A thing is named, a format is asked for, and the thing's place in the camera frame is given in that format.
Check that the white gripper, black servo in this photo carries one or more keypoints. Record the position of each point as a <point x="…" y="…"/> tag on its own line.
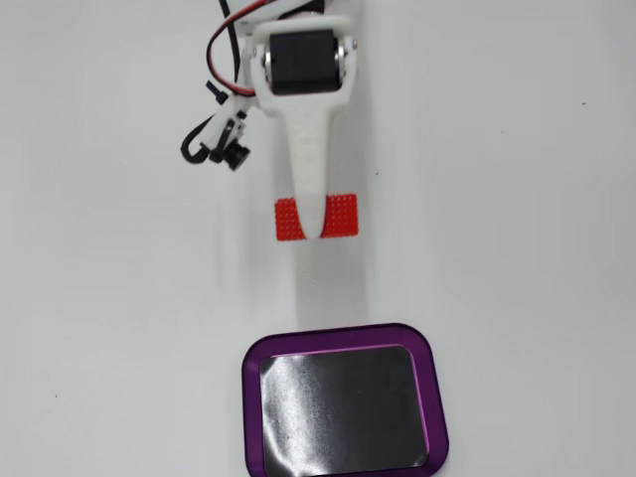
<point x="302" y="62"/>

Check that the red studded rectangular block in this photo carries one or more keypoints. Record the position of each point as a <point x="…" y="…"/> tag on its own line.
<point x="343" y="216"/>

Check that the purple tray with black base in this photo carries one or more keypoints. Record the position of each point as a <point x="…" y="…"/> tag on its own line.
<point x="343" y="407"/>

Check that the small black camera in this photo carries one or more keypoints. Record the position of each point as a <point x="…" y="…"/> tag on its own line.
<point x="233" y="155"/>

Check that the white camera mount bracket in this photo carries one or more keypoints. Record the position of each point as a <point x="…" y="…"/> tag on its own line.
<point x="232" y="115"/>

